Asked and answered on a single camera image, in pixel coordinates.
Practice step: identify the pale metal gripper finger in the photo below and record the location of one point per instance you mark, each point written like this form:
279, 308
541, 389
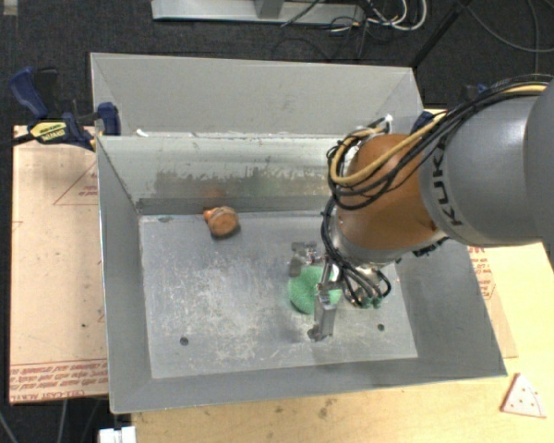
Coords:
324, 314
304, 253

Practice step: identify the green sponge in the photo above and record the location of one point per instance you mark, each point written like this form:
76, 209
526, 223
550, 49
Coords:
304, 293

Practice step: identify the orange-brown round toy food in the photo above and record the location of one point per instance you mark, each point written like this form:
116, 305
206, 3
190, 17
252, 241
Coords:
222, 222

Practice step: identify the grey metal bin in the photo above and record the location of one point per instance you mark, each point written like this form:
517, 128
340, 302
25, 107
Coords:
221, 302

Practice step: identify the white triangular sanding pad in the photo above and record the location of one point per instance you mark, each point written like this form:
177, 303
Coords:
522, 397

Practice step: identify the brown cardboard board, red print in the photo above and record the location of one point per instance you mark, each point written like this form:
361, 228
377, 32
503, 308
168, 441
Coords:
55, 256

